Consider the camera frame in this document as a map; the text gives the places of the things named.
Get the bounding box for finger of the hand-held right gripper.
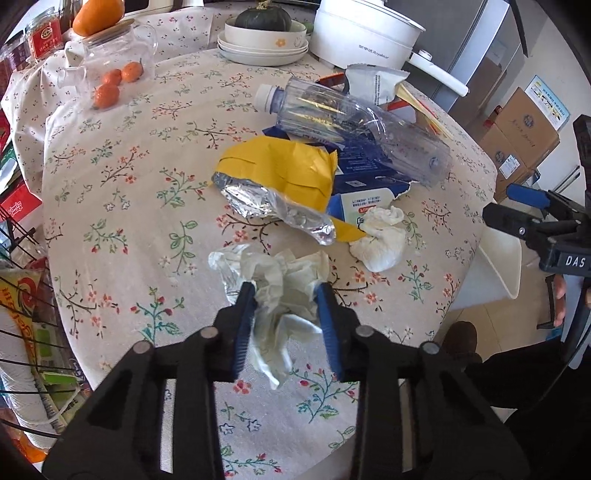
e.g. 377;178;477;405
505;184;588;223
482;203;583;247

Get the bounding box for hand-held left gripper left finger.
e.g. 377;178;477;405
41;281;259;480

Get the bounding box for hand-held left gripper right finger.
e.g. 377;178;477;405
314;281;532;480

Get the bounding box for large white tissue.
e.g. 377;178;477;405
208;244;331;391

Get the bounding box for blue and white carton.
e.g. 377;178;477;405
263;124;416;232

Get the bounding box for clear plastic bottle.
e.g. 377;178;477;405
255;76;454;188

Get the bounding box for person's right hand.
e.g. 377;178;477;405
553;275;568;328

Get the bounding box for small cardboard box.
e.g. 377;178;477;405
478;124;541;200

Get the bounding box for large cardboard box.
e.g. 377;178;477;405
494;87;573;172

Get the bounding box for small crumpled white tissue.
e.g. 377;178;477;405
349;205;408;273

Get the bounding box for person's brown shoe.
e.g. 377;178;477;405
449;320;479;357

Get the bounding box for person's dark trousers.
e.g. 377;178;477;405
462;339;591;467

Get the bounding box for floral tablecloth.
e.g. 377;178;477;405
0;8;324;185
41;48;499;480

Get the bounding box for yellow foil snack bag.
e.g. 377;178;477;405
211;136;368;247

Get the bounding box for grey steel refrigerator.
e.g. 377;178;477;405
383;0;527;134

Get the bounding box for white torn packet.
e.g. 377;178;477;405
344;64;411;107

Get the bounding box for yellow and red snack packet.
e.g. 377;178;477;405
0;268;56;352

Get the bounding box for white electric cooking pot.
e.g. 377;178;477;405
309;0;469;95

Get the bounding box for red cardboard box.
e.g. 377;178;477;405
0;187;43;223

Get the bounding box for white flower bowl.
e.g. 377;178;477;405
218;44;309;66
218;36;309;59
224;19;308;52

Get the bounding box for dark green pumpkin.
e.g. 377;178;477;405
235;0;293;33

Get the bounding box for large orange fruit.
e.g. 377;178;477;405
72;0;126;37

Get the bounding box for dark red label jar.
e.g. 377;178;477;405
0;39;33;75

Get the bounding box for blue wall notice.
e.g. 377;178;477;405
526;75;571;132

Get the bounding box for black wire basket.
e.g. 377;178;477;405
0;217;93;444

